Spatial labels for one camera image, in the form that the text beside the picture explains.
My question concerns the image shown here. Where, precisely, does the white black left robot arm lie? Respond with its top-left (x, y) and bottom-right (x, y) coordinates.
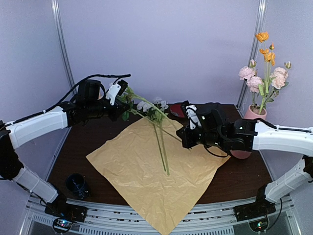
top-left (0, 76), bottom-right (130, 217)

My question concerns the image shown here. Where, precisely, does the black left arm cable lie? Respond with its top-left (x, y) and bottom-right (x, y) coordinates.
top-left (14, 73), bottom-right (132, 123)

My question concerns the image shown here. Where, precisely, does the dark blue cup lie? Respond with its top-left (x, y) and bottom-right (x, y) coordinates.
top-left (66, 173), bottom-right (90, 200)

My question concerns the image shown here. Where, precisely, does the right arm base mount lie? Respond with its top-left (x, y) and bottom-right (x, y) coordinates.
top-left (233, 202), bottom-right (276, 233)

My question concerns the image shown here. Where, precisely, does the white blue flower stem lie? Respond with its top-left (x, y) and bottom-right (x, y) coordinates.
top-left (154, 97), bottom-right (169, 123)

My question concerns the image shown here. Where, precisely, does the pink cylindrical vase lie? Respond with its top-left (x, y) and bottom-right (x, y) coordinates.
top-left (231, 104), bottom-right (268, 160)

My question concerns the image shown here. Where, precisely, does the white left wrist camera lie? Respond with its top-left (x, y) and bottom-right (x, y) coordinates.
top-left (105, 80), bottom-right (128, 106)

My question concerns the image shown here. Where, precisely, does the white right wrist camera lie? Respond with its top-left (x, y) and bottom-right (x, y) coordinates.
top-left (181, 101), bottom-right (202, 130)

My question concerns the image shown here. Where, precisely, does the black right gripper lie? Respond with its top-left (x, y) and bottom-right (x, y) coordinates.
top-left (177, 124), bottom-right (225, 149)

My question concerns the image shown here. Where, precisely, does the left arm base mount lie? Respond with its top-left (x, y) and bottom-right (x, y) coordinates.
top-left (41, 194), bottom-right (88, 235)

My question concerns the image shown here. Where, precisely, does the orange yellow wrapping paper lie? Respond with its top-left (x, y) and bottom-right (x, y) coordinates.
top-left (87, 118), bottom-right (228, 235)

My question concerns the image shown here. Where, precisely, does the left aluminium frame post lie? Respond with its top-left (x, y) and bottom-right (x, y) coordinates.
top-left (51, 0), bottom-right (75, 88)

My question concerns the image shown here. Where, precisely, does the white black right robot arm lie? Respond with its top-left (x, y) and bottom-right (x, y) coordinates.
top-left (176, 101), bottom-right (313, 216)

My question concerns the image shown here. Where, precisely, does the light pink rose stem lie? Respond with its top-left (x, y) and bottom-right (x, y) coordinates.
top-left (265, 61), bottom-right (292, 109)

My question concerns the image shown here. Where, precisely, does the orange flower stem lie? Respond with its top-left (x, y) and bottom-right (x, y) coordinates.
top-left (256, 32), bottom-right (275, 114)

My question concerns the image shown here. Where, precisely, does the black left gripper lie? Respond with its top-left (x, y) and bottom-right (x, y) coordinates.
top-left (86, 98), bottom-right (131, 122)

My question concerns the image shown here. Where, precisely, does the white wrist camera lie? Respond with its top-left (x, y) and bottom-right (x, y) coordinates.
top-left (181, 101), bottom-right (202, 130)
top-left (105, 80), bottom-right (128, 106)

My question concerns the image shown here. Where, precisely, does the peach pink flower stem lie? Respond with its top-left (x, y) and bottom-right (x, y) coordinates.
top-left (115, 87), bottom-right (181, 142)

